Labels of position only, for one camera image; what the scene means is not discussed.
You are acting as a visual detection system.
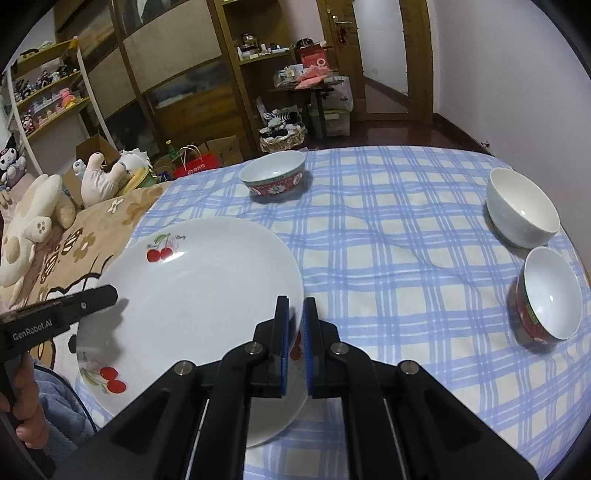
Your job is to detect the red box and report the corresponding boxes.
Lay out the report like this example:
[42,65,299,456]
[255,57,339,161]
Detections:
[295,43,327,68]

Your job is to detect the wicker basket with plush toys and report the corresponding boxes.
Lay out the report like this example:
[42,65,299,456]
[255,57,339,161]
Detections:
[258,108,308,153]

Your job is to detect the open cardboard box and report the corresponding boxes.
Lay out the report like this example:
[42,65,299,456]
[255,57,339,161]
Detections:
[75,134,121,163]

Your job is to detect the wooden open shelf unit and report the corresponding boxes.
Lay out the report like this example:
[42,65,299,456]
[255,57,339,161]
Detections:
[208,0,297,149]

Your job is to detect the large white bowl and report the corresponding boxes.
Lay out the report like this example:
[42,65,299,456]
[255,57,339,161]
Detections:
[486,167,561,247]

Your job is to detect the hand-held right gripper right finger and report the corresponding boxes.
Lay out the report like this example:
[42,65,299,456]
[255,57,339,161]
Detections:
[302,298,539,480]

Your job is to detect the clear plastic storage box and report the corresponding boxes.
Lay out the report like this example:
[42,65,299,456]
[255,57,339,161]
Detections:
[318,78,355,137]

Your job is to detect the white frame figurine shelf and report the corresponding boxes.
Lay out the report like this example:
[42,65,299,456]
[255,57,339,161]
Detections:
[0,39,110,154]

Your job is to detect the yellow plush item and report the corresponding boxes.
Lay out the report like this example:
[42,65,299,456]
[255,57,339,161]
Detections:
[122,168,156,195]

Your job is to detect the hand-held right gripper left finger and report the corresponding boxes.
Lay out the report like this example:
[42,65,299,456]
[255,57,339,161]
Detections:
[53,295,291,480]

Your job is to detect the wooden wardrobe with sliding doors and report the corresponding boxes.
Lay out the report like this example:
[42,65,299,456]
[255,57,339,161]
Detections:
[54,0,253,163]

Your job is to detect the cream cat plush toy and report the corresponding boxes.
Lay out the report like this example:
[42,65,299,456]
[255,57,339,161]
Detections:
[0,174,77,289]

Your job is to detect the red paper bag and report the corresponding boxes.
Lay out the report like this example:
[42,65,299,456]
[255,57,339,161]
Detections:
[172,144,218,180]

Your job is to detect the person's left hand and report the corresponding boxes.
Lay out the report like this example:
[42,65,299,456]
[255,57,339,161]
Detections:
[0,352,51,445]

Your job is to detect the brown floral blanket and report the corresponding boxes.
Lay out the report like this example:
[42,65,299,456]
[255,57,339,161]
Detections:
[0,179,176,370]

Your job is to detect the white spiky plush toy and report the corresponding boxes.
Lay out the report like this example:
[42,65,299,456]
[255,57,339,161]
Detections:
[117,148,151,179]

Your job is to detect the person's blue fleece clothing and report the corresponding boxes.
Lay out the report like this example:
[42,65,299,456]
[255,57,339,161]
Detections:
[31,364,99,462]

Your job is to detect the wooden door with glass panel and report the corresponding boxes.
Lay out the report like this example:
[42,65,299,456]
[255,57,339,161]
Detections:
[323,0,435,123]

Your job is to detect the flat-sided cardboard box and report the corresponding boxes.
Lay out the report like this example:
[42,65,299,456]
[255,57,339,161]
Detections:
[205,135,243,167]

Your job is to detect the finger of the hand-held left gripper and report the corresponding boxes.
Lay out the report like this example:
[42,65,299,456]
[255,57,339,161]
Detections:
[66,284,119,325]

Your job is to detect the small cluttered side table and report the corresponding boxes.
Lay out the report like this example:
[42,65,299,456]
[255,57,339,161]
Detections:
[268,65,352,139]

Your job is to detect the small red patterned bowl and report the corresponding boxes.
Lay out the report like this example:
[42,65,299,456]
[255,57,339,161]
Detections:
[516,247,583,346]

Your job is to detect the pink plush doll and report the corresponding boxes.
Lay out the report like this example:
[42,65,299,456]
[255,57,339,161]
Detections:
[81,152,123,209]

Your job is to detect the pink cloth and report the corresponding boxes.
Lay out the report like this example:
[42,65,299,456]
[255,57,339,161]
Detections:
[294,65,332,91]

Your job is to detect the black and white plush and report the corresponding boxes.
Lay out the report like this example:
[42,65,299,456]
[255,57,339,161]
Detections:
[0,134,28,188]

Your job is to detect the wide red patterned bowl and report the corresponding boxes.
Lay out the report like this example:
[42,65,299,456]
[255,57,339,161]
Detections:
[239,150,306,201]

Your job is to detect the white cherry print plate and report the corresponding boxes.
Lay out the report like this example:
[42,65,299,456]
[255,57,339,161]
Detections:
[75,217,306,449]

